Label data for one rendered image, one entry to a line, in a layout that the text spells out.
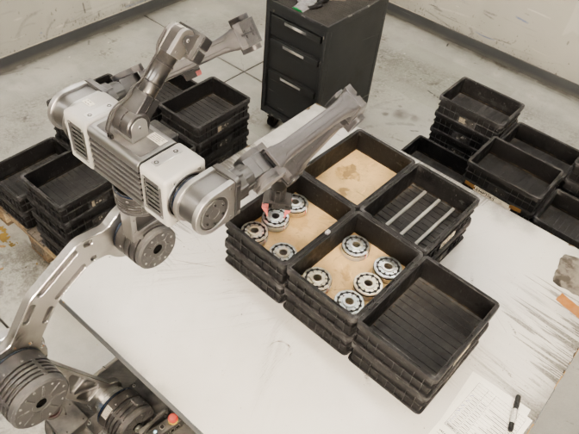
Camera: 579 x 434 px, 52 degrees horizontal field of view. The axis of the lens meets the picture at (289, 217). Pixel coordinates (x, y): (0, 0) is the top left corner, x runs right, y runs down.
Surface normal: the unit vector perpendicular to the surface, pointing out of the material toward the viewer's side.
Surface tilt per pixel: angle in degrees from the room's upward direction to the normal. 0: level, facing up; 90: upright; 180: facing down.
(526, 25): 90
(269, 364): 0
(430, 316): 0
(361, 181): 0
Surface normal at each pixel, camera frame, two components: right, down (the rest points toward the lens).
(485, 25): -0.65, 0.51
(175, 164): 0.08, -0.70
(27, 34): 0.76, 0.51
